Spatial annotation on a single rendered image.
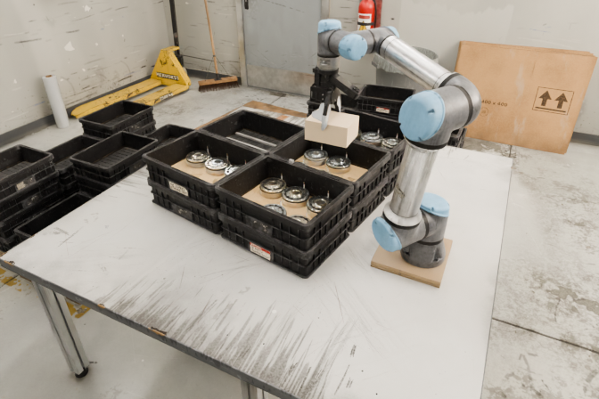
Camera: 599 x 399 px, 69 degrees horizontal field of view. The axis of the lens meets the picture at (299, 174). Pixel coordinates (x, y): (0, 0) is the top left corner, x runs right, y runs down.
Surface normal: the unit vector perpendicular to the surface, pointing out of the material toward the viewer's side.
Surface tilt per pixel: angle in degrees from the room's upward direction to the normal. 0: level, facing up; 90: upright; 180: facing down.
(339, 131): 90
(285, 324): 0
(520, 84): 79
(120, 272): 0
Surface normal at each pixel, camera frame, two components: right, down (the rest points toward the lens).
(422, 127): -0.84, 0.17
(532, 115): -0.43, 0.21
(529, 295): 0.00, -0.86
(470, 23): -0.44, 0.46
